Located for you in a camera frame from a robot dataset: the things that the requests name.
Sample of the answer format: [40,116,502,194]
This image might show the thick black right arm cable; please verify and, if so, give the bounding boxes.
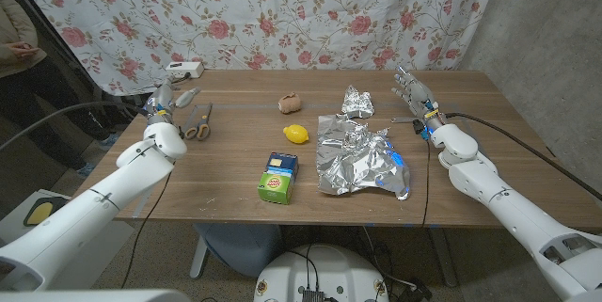
[444,112,602,202]

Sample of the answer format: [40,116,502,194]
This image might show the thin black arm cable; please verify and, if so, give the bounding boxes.
[119,169,173,290]
[421,139,432,228]

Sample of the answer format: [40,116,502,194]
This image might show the white power strip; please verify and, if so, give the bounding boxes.
[165,61,205,80]

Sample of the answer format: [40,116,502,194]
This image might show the white robot body panel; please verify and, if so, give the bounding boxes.
[0,289,192,302]

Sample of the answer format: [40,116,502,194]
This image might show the green blue sponge package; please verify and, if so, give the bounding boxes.
[257,151,300,206]

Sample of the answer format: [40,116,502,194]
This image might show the yellow lemon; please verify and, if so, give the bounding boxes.
[282,124,310,145]

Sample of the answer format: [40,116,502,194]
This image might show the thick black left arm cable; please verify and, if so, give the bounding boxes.
[0,100,151,151]

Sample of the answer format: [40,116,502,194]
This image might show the black power adapter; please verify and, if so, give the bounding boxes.
[399,282,434,302]

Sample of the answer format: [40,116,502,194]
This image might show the grey orange handled scissors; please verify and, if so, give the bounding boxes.
[182,102,214,142]

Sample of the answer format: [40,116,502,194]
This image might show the yellow black floor mat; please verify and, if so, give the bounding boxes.
[23,197,67,228]

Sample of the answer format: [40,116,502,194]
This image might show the brown potato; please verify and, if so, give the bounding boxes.
[277,91,303,115]

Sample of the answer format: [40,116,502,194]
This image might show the small crumpled aluminum foil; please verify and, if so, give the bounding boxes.
[341,85,376,119]

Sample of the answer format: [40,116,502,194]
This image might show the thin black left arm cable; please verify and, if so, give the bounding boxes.
[119,169,173,290]

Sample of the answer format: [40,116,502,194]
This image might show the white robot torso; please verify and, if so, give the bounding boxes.
[253,244,390,302]

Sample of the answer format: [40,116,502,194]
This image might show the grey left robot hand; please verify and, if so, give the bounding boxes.
[143,78,202,127]

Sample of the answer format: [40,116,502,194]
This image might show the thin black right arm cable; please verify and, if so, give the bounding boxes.
[421,139,432,228]

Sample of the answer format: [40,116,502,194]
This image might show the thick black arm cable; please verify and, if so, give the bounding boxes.
[0,100,151,151]
[444,112,602,202]

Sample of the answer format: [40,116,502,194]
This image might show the large aluminum foil sheet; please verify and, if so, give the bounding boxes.
[315,113,411,201]

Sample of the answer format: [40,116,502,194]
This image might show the grey blue stool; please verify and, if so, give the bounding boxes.
[193,224,282,278]

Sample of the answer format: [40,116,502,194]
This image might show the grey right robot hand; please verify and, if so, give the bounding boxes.
[391,66,447,132]

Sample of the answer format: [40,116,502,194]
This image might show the person in beige jacket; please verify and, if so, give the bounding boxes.
[0,0,121,181]

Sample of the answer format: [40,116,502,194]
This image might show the floral backdrop cloth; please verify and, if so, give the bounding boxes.
[7,0,504,97]

